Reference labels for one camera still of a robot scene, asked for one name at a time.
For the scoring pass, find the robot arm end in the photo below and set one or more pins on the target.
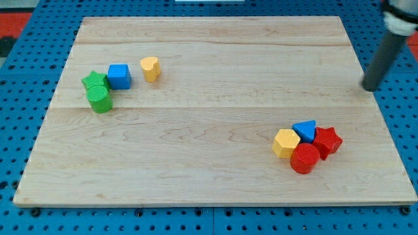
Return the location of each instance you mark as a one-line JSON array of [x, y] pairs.
[[400, 16]]

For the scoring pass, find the yellow hexagon block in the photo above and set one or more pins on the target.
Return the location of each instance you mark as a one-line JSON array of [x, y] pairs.
[[285, 142]]

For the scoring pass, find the wooden board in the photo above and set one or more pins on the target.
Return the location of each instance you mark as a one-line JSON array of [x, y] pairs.
[[202, 133]]

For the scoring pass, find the yellow heart block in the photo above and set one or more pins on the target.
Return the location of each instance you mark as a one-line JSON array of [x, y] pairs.
[[151, 68]]

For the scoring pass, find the blue triangle block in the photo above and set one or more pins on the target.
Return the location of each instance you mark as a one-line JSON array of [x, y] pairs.
[[305, 130]]

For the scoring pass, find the blue cube block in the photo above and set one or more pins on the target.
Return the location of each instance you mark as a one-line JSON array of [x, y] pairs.
[[119, 76]]

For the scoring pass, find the red cylinder block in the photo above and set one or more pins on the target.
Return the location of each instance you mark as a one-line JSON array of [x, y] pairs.
[[304, 158]]

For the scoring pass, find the green cylinder block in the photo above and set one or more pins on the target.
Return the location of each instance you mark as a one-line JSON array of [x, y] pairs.
[[99, 99]]

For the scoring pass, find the red star block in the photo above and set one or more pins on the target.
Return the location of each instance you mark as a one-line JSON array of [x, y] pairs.
[[326, 141]]

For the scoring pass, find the green star block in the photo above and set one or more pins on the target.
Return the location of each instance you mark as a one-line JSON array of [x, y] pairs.
[[95, 79]]

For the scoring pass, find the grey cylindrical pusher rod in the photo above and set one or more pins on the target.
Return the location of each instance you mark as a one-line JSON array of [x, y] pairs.
[[390, 46]]

